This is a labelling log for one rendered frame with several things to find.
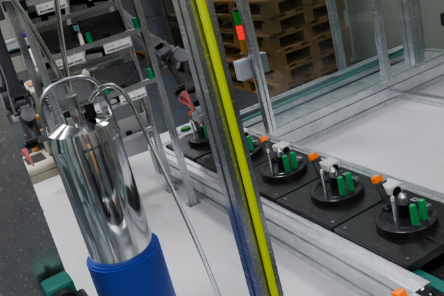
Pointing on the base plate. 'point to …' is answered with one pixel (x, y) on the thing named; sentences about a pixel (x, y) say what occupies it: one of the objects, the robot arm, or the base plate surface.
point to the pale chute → (133, 147)
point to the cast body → (197, 113)
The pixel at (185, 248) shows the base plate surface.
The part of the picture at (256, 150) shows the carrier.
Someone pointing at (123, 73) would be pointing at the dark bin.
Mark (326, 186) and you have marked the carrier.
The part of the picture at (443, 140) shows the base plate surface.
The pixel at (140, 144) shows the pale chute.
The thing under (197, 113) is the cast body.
